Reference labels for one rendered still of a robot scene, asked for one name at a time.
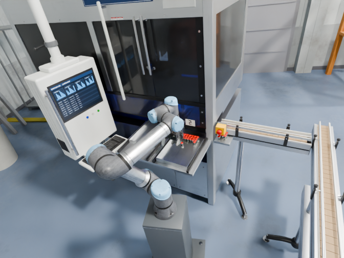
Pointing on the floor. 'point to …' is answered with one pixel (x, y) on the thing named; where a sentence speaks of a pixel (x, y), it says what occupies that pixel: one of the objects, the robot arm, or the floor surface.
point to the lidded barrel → (6, 151)
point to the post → (210, 90)
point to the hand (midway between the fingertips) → (177, 143)
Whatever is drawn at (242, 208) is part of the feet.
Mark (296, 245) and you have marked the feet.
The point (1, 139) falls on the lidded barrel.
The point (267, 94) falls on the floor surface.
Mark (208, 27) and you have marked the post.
